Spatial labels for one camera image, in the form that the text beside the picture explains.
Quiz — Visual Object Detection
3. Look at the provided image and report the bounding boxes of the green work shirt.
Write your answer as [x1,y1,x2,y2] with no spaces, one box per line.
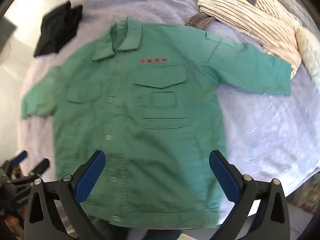
[22,18,291,229]

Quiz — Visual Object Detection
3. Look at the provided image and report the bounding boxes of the person's left hand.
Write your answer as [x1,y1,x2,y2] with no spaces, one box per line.
[1,215,24,238]

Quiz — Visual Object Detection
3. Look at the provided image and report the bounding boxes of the lavender embossed bed cover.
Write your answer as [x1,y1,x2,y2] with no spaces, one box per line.
[22,0,319,194]

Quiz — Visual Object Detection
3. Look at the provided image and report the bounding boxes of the black folded garment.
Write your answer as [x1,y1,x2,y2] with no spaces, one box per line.
[34,1,83,57]

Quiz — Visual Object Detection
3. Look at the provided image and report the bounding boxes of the cream pillow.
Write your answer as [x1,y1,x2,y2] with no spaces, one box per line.
[296,28,320,92]

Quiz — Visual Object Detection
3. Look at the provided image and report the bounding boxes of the beige striped garment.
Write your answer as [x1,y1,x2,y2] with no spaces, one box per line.
[186,0,303,76]

